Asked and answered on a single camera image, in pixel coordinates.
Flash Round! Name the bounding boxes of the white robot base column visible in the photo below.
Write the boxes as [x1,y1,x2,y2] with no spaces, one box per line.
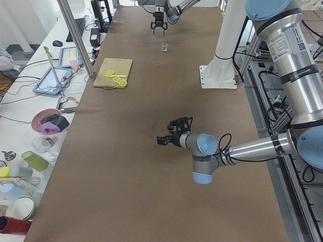
[199,0,246,89]

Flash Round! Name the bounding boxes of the yellow plastic knife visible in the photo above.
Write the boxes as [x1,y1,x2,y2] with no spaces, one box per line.
[105,75,127,78]

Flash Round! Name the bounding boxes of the long metal rod tool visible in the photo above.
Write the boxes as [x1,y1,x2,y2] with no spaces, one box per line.
[43,46,68,104]

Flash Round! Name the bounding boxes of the black keyboard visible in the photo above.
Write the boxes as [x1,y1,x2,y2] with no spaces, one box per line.
[66,17,86,42]

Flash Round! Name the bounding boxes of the black computer mouse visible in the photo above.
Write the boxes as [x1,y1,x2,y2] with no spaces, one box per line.
[52,40,63,47]

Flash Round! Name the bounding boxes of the yellow cup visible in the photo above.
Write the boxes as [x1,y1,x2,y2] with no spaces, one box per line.
[0,167,11,178]

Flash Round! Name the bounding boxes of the white bowl green rim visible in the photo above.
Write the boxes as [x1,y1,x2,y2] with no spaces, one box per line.
[6,196,36,220]

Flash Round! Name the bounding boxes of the lemon slice stack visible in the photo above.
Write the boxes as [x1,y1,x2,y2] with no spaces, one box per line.
[113,77,127,87]

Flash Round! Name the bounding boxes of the pink small cup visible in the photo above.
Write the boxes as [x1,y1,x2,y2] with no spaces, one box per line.
[70,60,79,72]

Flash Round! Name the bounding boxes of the red cup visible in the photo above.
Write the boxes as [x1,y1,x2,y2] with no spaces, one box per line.
[1,216,32,235]

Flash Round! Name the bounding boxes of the wooden cutting board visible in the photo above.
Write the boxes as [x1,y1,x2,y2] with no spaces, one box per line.
[93,58,133,89]

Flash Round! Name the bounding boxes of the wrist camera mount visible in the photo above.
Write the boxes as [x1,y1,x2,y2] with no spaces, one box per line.
[167,116,193,134]

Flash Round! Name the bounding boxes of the aluminium frame post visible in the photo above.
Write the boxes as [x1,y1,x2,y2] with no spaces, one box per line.
[57,0,94,77]

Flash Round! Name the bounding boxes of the light blue cup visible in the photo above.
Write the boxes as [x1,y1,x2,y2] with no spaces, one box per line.
[1,183,25,202]

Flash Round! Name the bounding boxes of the small clear shot glass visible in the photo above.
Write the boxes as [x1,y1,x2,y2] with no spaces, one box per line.
[161,42,168,52]

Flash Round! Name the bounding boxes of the purple and black cloth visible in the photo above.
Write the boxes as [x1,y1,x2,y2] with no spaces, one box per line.
[39,113,70,134]

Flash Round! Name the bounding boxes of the pink bowl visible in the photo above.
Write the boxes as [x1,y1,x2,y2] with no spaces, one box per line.
[31,108,70,135]

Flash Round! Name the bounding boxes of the blue teach pendant tablet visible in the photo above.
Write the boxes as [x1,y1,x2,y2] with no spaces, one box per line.
[33,68,73,96]

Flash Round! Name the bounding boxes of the grey cup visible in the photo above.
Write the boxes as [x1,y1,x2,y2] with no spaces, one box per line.
[10,165,33,180]

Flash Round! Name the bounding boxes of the green plastic cup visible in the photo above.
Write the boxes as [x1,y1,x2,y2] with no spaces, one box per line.
[21,151,49,172]

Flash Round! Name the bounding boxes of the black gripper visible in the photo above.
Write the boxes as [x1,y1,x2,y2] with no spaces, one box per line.
[156,135,181,146]
[150,12,168,34]

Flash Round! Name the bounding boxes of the clear wine glass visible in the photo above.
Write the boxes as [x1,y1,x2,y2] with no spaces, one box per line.
[31,137,59,162]

